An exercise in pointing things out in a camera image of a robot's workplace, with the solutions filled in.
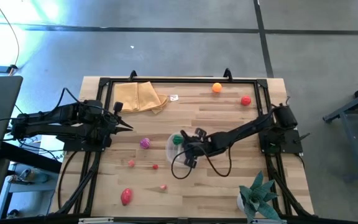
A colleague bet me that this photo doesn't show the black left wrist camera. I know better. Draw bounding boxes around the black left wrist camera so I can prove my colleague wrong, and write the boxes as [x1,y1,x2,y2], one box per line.
[112,101,124,115]

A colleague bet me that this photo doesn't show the thin orange floor cable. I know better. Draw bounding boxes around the thin orange floor cable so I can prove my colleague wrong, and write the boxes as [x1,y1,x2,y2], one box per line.
[0,0,21,76]

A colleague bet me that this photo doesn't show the green artificial succulent plant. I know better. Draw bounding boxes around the green artificial succulent plant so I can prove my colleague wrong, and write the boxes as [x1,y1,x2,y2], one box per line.
[239,170,287,224]

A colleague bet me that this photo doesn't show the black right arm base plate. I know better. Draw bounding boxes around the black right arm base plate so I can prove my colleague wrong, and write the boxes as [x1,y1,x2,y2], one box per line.
[258,127,311,156]

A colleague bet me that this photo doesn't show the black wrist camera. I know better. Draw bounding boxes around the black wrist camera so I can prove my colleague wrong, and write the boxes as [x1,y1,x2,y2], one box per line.
[183,156,198,169]
[112,101,124,115]

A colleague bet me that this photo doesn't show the white plant pot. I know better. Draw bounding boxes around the white plant pot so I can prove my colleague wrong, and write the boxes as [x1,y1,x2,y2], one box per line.
[236,192,246,213]

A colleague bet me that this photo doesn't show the large red toy pepper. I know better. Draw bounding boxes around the large red toy pepper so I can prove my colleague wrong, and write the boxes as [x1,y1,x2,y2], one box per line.
[121,187,134,207]

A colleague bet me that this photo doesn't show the purple toy onion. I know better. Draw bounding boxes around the purple toy onion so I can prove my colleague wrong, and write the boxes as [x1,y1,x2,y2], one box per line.
[139,137,152,150]

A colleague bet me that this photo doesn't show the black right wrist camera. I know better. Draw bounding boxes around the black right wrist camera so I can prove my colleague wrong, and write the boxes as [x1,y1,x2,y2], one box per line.
[183,156,198,169]

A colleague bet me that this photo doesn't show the thick black cable loop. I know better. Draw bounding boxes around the thick black cable loop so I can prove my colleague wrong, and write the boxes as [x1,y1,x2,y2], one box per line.
[57,151,78,211]

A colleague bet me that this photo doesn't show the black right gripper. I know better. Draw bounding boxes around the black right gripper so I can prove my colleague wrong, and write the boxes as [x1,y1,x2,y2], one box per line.
[178,126,217,158]

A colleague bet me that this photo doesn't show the silver metal bracket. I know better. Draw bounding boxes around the silver metal bracket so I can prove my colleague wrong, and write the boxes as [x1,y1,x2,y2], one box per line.
[78,217,114,224]
[249,218,287,224]

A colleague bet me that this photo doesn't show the blue metal cart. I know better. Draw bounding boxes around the blue metal cart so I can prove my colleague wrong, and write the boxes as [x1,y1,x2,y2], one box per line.
[323,77,358,184]

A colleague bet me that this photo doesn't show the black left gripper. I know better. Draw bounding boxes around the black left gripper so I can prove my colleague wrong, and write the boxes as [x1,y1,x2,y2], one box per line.
[93,111,134,139]

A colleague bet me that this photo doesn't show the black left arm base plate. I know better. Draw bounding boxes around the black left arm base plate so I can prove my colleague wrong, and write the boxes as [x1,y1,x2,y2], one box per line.
[56,133,108,152]

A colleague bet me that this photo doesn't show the folded yellow cloth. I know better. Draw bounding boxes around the folded yellow cloth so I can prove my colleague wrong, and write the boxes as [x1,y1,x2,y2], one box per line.
[112,81,169,115]

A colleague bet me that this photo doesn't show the light blue shelf rack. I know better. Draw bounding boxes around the light blue shelf rack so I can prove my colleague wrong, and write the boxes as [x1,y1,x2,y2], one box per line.
[0,163,58,220]

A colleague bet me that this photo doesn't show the black desk beam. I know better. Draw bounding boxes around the black desk beam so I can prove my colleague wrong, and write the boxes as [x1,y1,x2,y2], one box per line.
[0,141,62,174]

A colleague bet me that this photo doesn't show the clear plastic tupperware container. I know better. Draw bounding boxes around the clear plastic tupperware container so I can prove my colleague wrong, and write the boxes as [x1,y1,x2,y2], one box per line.
[165,132,198,169]

